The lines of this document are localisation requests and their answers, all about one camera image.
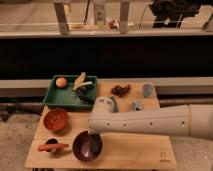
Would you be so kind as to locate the purple bowl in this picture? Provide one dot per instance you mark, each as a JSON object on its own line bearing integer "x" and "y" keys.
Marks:
{"x": 87, "y": 147}

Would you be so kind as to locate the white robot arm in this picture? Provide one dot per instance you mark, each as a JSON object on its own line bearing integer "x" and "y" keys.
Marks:
{"x": 183, "y": 120}

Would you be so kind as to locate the orange bowl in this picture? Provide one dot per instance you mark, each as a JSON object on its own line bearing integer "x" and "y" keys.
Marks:
{"x": 55, "y": 120}

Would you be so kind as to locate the brown crumpled object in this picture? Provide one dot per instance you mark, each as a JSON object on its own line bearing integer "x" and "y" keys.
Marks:
{"x": 120, "y": 91}

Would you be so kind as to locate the green sponge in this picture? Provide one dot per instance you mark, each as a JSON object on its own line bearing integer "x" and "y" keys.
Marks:
{"x": 115, "y": 110}

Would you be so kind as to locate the dark toy eggplant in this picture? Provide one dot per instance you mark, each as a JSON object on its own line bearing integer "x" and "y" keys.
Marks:
{"x": 82, "y": 95}

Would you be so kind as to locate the toy corn cob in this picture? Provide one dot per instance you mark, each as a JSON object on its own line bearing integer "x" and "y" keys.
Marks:
{"x": 80, "y": 81}

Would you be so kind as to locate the small grey-blue object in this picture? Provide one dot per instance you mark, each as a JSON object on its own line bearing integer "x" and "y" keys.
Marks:
{"x": 137, "y": 106}

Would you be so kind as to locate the blue cup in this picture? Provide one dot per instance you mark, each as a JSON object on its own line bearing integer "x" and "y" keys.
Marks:
{"x": 147, "y": 90}

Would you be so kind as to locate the green plastic tray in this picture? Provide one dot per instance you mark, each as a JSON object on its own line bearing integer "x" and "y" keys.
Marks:
{"x": 67, "y": 98}

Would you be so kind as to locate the orange ball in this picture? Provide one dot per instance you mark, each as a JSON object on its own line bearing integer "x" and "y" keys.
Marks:
{"x": 61, "y": 82}

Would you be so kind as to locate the small dark cup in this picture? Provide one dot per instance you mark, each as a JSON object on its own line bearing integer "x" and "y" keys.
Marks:
{"x": 51, "y": 141}

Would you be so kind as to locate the orange toy carrot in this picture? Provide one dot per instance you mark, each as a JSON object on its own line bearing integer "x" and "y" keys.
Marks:
{"x": 49, "y": 147}

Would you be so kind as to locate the black camera tripod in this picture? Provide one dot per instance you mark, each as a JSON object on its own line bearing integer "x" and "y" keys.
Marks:
{"x": 171, "y": 13}

